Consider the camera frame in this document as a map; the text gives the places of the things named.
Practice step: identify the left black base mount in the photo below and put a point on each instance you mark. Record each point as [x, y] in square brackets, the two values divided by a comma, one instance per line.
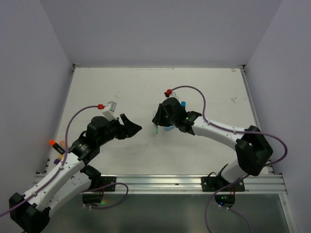
[93, 197]

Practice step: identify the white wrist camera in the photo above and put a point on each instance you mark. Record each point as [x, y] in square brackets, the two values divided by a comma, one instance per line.
[174, 95]
[108, 111]

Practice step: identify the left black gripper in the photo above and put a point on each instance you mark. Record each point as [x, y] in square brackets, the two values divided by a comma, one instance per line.
[129, 129]

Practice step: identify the blue translucent pen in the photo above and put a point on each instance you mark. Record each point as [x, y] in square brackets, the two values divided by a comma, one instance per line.
[169, 128]

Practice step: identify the purple-capped marker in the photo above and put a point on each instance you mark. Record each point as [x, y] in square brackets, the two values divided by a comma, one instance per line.
[56, 161]

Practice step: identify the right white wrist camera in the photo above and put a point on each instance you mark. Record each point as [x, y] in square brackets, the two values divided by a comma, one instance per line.
[174, 95]

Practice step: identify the peach translucent pen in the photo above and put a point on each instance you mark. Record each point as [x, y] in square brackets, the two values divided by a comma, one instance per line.
[62, 143]

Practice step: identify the green translucent pen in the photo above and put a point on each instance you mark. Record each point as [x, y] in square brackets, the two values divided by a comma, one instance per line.
[155, 129]

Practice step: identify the aluminium front rail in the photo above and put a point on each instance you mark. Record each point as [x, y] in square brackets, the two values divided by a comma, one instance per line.
[194, 184]

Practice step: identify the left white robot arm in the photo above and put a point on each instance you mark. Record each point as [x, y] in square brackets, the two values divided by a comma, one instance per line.
[33, 209]

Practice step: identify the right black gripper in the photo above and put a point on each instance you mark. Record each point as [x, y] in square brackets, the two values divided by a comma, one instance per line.
[158, 118]

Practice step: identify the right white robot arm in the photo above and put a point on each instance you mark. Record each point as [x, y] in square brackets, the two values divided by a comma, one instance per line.
[252, 149]

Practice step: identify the orange-capped black highlighter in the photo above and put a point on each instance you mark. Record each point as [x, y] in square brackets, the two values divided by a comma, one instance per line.
[57, 147]

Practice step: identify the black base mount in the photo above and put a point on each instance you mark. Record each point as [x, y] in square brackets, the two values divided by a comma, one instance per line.
[222, 187]
[93, 197]

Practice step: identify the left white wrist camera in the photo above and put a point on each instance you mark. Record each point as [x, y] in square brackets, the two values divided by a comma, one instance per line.
[108, 111]

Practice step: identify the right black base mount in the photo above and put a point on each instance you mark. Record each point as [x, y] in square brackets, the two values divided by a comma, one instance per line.
[222, 187]

